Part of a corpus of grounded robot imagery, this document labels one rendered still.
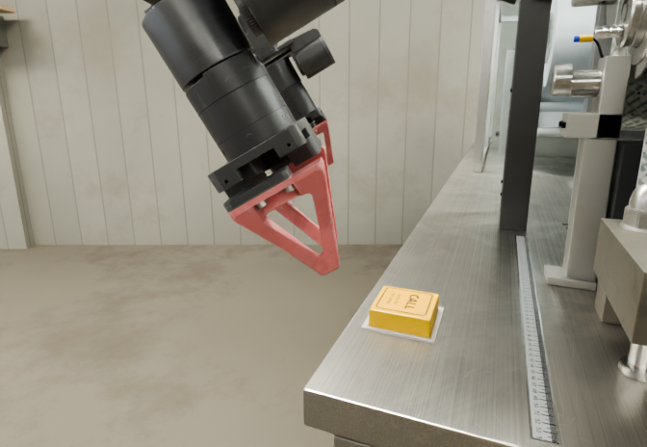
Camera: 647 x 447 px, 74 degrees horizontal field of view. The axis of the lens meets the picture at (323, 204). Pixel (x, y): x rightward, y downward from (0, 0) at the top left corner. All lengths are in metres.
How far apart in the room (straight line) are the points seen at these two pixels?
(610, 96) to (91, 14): 3.52
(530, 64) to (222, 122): 0.69
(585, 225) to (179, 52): 0.55
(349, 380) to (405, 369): 0.06
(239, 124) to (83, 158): 3.60
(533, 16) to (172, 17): 0.71
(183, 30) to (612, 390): 0.46
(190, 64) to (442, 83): 3.18
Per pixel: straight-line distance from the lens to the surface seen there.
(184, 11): 0.30
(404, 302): 0.52
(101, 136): 3.77
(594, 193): 0.66
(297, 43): 0.80
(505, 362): 0.49
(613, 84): 0.64
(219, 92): 0.29
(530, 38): 0.90
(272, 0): 0.29
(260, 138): 0.28
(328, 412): 0.43
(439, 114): 3.42
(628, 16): 0.62
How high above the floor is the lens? 1.16
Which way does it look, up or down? 14 degrees down
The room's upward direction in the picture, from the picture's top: straight up
